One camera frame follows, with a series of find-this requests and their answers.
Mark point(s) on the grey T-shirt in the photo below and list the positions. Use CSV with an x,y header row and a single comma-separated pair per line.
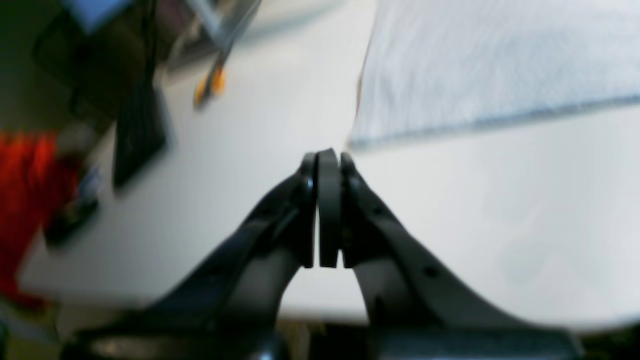
x,y
448,66

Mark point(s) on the red object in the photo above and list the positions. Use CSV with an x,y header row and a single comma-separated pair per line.
x,y
34,185

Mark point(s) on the black tablet on stand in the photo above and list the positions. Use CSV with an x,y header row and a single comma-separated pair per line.
x,y
140,131

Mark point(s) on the orange-handled tool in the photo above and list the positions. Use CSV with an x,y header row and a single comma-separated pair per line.
x,y
224,21

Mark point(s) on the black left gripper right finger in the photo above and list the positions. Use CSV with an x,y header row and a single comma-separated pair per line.
x,y
417,308

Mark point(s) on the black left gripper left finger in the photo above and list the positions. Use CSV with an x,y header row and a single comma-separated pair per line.
x,y
226,309

